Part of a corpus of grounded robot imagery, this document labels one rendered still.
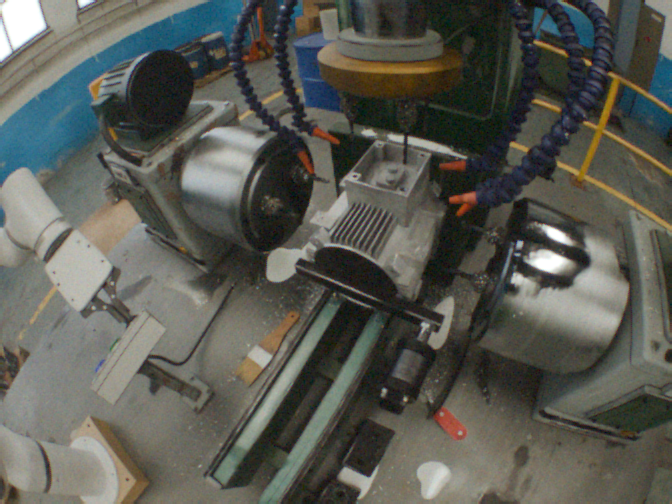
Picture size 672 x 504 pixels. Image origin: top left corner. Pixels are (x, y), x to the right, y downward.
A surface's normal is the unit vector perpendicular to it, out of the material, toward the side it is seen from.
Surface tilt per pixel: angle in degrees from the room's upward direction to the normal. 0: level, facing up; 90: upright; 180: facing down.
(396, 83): 90
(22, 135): 90
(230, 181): 39
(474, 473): 0
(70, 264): 56
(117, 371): 51
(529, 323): 62
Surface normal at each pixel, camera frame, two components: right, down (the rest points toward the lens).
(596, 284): -0.32, -0.20
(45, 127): 0.83, 0.39
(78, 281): 0.59, -0.15
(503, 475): -0.10, -0.61
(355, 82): -0.51, 0.71
